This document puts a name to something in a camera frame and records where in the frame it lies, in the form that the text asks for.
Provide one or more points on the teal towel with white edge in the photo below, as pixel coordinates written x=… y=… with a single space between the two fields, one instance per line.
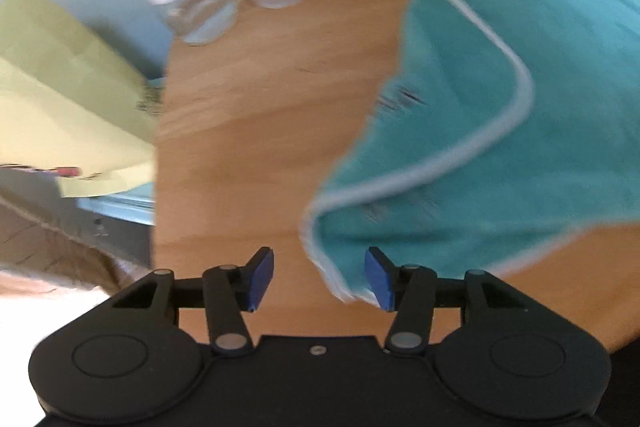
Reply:
x=470 y=117

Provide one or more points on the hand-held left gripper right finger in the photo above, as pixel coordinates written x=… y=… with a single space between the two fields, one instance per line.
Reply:
x=379 y=279

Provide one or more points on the yellow-green cardboard box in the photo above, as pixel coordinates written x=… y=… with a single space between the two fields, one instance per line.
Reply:
x=65 y=107

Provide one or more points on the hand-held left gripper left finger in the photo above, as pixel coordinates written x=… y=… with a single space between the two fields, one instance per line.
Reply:
x=262 y=276

